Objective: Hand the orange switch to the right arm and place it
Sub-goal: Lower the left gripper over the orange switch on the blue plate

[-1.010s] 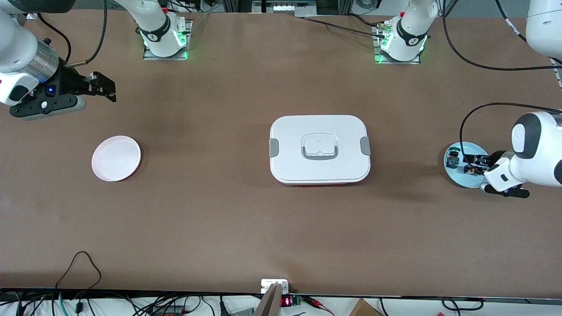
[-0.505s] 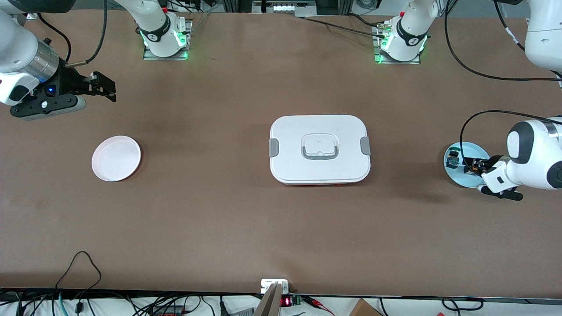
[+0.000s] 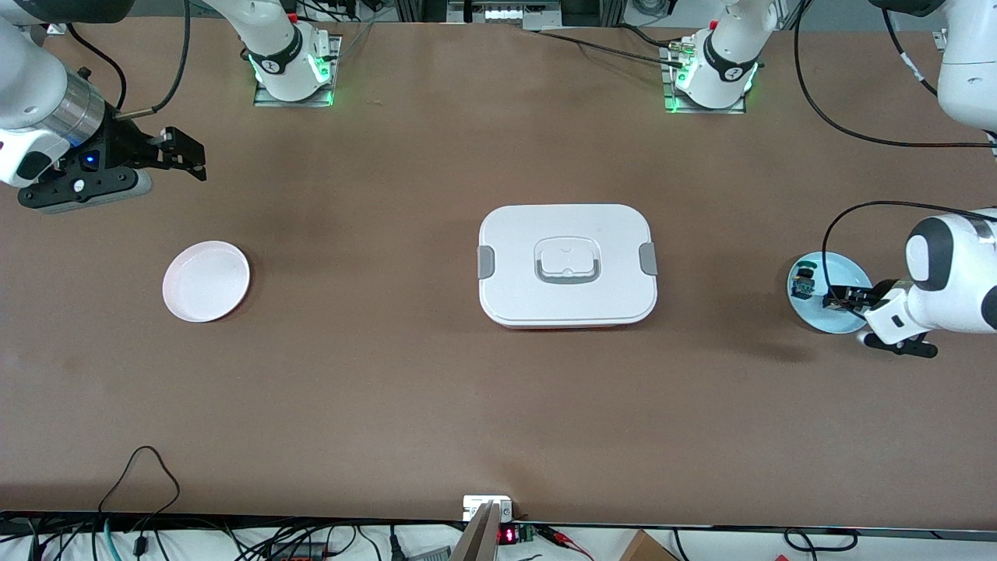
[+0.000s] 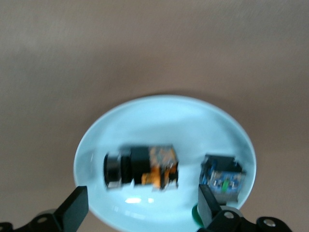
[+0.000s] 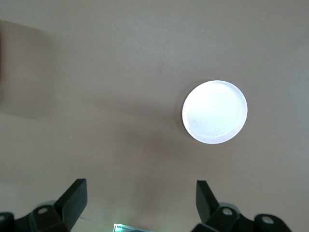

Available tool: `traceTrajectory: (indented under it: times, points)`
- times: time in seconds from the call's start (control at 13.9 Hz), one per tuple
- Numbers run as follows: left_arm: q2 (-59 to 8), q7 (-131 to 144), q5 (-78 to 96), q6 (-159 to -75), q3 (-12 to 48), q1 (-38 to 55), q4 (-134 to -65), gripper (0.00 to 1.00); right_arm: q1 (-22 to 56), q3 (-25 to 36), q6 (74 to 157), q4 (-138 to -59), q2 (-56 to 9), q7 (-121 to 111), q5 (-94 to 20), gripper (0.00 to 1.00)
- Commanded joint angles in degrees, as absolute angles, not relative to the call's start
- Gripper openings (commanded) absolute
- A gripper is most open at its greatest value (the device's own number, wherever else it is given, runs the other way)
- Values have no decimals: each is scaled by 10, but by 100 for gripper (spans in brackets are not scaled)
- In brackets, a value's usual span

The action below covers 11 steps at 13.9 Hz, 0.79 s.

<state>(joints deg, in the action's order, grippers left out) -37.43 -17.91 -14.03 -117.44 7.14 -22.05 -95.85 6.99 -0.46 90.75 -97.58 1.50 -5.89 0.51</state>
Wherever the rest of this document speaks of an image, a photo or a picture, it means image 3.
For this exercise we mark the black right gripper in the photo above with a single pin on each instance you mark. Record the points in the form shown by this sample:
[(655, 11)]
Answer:
[(122, 145)]

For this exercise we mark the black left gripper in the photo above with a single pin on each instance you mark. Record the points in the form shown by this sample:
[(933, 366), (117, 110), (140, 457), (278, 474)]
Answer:
[(878, 293)]

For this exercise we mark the orange black switch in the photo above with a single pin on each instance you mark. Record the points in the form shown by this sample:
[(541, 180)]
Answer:
[(836, 302)]

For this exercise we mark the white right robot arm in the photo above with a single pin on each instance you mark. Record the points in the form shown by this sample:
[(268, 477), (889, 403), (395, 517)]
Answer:
[(23, 86)]

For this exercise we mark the light blue round plate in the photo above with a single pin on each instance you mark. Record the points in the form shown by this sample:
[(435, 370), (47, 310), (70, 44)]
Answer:
[(845, 269)]

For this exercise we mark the white round plate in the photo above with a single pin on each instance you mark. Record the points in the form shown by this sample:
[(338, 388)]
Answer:
[(206, 281)]

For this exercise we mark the brown cardboard box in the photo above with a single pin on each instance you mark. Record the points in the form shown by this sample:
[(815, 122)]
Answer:
[(646, 549)]

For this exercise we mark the white power strip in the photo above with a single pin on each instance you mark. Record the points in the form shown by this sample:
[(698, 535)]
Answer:
[(518, 13)]

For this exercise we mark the red clip lead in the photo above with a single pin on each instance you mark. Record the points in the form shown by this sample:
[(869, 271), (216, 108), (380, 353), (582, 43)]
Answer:
[(565, 540)]

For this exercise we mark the red digit display module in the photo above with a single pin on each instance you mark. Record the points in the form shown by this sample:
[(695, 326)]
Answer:
[(506, 535)]

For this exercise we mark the green black switch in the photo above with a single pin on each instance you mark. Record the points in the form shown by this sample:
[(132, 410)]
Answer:
[(802, 284)]

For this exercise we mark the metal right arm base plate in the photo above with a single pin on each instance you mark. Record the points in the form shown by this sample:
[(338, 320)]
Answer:
[(269, 101)]

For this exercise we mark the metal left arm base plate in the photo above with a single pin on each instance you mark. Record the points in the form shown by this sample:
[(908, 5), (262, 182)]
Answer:
[(678, 109)]

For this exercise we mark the white mounting bracket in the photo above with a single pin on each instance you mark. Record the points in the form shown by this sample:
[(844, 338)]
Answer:
[(475, 505)]

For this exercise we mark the grey camera mount bar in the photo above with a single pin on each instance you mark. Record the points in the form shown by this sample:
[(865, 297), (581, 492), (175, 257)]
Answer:
[(479, 538)]

